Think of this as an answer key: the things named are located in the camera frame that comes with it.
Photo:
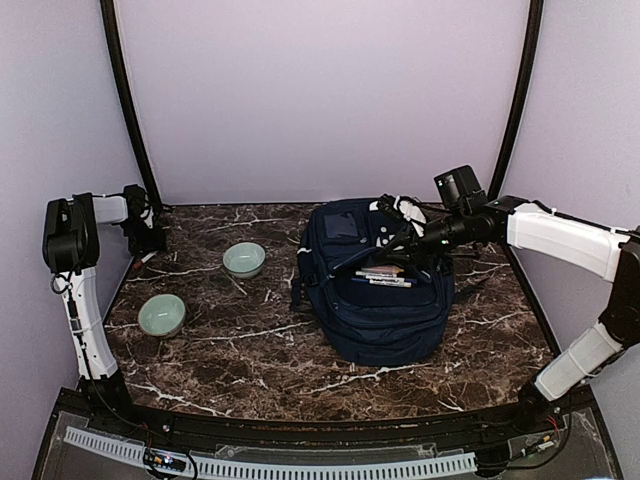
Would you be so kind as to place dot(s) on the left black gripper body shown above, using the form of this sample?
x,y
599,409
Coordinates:
x,y
140,238

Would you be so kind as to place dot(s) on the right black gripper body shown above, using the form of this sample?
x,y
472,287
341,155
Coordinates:
x,y
418,249

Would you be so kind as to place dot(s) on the red white marker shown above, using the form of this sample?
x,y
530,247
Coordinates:
x,y
140,263

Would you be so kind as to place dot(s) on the black white marker front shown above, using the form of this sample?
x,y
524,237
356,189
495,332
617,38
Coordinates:
x,y
395,284

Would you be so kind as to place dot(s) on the blue marker pen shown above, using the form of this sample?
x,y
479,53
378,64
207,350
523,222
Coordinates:
x,y
385,276

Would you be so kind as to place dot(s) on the navy blue student backpack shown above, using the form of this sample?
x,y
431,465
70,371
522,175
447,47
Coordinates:
x,y
366,324

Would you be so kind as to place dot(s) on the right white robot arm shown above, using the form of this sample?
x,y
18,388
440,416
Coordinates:
x,y
535,231

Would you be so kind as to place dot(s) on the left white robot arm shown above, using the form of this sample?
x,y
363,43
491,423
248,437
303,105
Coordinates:
x,y
71,250

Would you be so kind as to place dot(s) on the near celadon green bowl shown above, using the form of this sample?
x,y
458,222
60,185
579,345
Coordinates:
x,y
162,316

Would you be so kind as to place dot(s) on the celadon green bowl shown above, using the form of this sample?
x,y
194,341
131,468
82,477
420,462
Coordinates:
x,y
162,316
244,260

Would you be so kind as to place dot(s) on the far celadon green bowl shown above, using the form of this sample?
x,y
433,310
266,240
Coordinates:
x,y
244,260

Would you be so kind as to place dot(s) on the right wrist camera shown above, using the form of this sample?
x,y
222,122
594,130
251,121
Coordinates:
x,y
400,208

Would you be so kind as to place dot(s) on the left black frame post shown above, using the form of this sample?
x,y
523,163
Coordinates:
x,y
128,109

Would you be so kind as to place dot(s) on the black frame post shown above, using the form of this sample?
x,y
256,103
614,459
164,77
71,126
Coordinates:
x,y
128,109
521,89

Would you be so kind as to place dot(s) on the black front rail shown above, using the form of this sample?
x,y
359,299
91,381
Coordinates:
x,y
183,424

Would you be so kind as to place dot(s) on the white slotted cable duct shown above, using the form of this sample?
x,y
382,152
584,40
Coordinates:
x,y
248,463

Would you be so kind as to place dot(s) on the right black frame post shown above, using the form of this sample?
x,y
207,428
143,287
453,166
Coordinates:
x,y
521,89

